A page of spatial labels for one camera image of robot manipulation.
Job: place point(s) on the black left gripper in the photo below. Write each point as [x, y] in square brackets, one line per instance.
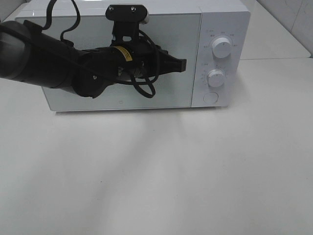
[140, 48]

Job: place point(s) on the white microwave door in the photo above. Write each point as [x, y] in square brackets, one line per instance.
[177, 33]

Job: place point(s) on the white microwave knob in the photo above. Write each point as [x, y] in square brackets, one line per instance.
[216, 78]
[221, 47]

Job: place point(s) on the round white door release button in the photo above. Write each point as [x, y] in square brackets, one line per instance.
[210, 98]

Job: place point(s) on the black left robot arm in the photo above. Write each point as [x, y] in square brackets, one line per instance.
[30, 56]

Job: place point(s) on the white microwave oven body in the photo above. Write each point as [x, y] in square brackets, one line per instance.
[209, 34]

